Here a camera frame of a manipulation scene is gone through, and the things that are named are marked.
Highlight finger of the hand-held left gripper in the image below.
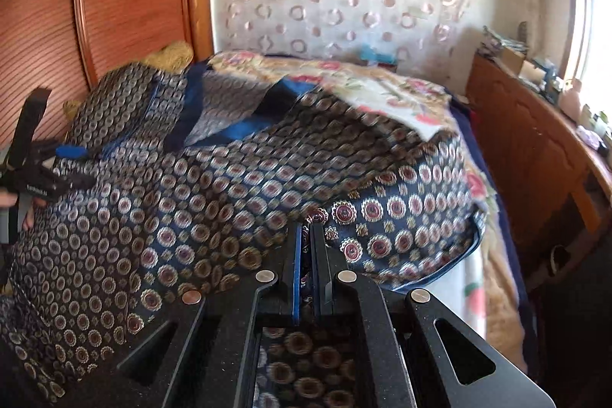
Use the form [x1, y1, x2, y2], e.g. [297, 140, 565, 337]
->
[29, 140, 91, 161]
[21, 171, 97, 199]

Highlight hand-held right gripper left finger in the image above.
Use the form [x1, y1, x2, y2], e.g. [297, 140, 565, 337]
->
[62, 224, 303, 408]

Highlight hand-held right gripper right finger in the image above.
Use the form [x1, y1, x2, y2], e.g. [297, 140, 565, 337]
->
[310, 221, 555, 408]

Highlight navy circle-patterned cloth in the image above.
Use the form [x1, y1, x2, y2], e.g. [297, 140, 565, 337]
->
[0, 59, 483, 408]

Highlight person's left hand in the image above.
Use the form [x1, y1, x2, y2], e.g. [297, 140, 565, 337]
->
[0, 192, 35, 231]

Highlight mustard yellow patterned cloth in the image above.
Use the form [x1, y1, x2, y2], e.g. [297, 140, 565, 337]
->
[62, 41, 196, 117]

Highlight white strawberry-print bedsheet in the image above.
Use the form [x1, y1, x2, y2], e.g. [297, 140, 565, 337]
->
[456, 241, 495, 342]

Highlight cream rose-print blanket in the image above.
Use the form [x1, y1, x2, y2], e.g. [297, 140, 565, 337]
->
[208, 49, 500, 218]

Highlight navy blue blanket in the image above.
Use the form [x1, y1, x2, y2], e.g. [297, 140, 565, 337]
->
[444, 88, 531, 318]

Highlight blue bag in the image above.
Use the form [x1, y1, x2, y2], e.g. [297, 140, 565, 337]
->
[358, 45, 399, 67]

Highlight wooden sideboard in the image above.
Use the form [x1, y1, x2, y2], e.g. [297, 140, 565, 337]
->
[465, 53, 612, 280]

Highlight cardboard box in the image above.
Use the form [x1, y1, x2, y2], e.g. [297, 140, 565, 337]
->
[497, 47, 527, 73]

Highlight stack of folded fabrics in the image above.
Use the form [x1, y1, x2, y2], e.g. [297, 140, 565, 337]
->
[480, 26, 518, 57]

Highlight pink jug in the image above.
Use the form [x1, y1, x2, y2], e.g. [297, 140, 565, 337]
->
[558, 78, 585, 123]

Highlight window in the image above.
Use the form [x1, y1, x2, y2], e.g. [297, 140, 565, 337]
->
[564, 0, 612, 96]

